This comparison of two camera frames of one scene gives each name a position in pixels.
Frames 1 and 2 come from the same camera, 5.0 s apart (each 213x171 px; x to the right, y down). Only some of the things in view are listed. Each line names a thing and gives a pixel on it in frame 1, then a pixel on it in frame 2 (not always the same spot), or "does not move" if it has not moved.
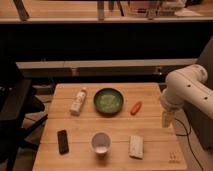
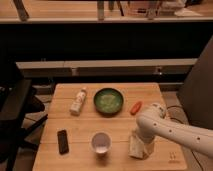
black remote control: [63, 145] does not move
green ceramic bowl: [108, 102] does not move
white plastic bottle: [77, 103] does not move
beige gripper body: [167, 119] → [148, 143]
